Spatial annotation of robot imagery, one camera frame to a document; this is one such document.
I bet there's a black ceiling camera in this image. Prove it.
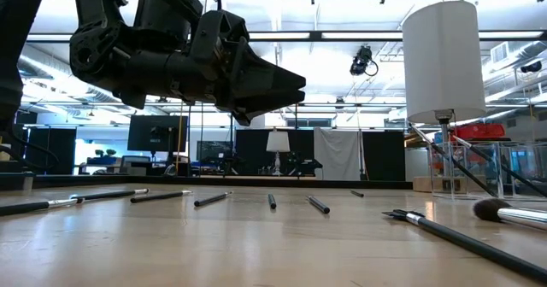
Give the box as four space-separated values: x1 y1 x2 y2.
349 44 380 78

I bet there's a black room monitor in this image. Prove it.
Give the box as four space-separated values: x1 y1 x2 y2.
126 114 189 160

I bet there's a small dark screen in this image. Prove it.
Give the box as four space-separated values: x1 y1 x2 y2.
196 139 234 163

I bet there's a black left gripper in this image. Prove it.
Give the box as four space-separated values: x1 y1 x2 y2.
190 12 307 126

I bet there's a black ceiling fixture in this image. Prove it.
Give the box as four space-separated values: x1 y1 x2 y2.
519 59 544 74

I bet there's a red plastic bin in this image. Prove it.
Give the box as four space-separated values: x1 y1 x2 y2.
450 123 507 143

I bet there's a white shade wooden base lamp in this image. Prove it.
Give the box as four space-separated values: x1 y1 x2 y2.
401 0 488 195

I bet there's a flat head black makeup brush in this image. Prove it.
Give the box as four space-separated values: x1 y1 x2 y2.
381 208 547 282

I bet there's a white hanging cloth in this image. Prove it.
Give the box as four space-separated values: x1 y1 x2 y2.
313 127 363 182

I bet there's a small white shade lamp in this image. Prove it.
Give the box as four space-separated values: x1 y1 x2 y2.
265 129 291 177

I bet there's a black metal frame rig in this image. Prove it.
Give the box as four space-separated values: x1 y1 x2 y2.
229 102 299 178

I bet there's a fluffy makeup brush silver ferrule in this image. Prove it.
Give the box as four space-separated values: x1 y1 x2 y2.
473 197 547 231

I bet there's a black curtain panel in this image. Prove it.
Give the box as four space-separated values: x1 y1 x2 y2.
361 130 407 182
26 126 78 177
234 128 316 178

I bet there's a clear acrylic brush organizer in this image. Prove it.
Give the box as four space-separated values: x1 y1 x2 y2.
428 140 547 202

